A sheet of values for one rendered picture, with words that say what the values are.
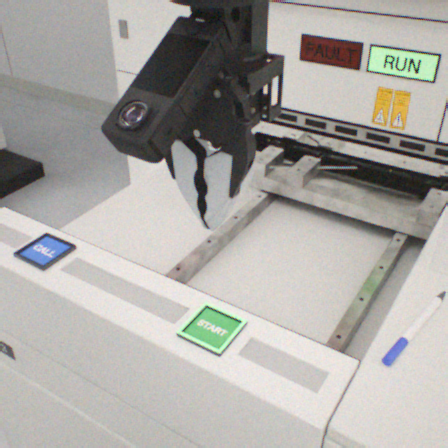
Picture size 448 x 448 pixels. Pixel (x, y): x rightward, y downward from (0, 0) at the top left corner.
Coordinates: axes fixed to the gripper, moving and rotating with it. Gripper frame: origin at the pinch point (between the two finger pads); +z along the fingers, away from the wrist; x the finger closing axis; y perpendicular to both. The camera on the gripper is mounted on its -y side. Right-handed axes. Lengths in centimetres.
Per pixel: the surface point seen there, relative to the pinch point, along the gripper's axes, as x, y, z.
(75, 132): 221, 175, 111
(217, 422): -3.7, -4.1, 22.3
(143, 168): 60, 59, 38
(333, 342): -8.9, 16.4, 25.7
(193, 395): -0.7, -4.1, 20.0
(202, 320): 1.5, 1.0, 14.3
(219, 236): 17.3, 28.7, 25.7
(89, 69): 234, 207, 82
